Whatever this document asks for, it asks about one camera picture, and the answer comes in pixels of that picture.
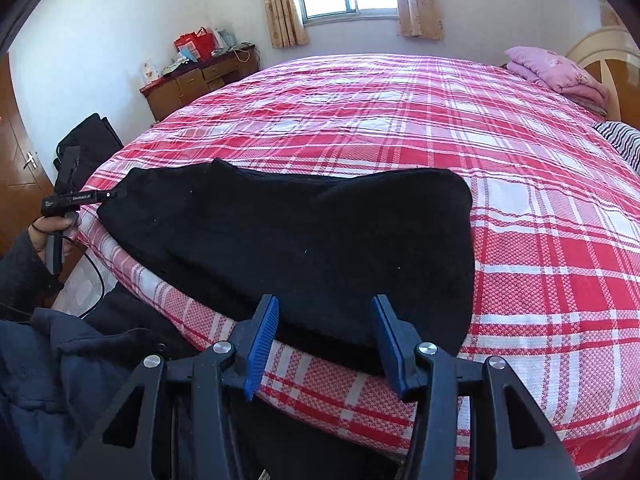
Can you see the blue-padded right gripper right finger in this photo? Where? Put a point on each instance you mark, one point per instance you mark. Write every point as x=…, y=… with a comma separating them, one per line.
x=397, y=341

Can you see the brown wooden door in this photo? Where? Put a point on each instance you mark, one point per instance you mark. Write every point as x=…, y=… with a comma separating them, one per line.
x=23, y=182

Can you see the brown wooden desk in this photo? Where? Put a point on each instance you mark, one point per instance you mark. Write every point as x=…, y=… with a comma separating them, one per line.
x=193, y=80

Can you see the striped pillow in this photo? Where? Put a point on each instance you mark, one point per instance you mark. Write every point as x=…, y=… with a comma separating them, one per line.
x=625, y=139

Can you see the red gift bag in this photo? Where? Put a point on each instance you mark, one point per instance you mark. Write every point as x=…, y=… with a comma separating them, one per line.
x=200, y=44

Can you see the cream wooden headboard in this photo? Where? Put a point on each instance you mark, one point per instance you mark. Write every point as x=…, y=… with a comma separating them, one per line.
x=611, y=56

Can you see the person's left hand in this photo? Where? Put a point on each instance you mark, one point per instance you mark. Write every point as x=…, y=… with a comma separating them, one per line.
x=43, y=229

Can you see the pink folded blanket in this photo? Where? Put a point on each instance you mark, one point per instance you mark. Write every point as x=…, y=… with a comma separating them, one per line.
x=557, y=73

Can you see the left beige curtain far window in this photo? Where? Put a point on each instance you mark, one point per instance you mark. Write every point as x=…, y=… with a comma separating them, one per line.
x=285, y=24

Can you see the red plaid bed cover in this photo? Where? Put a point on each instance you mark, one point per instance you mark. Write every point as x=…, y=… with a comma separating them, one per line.
x=488, y=210

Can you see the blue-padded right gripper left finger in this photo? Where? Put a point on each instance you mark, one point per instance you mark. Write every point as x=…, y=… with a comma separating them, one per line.
x=251, y=342

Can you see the black pants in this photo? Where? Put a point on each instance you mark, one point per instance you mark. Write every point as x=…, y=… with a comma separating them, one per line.
x=324, y=246

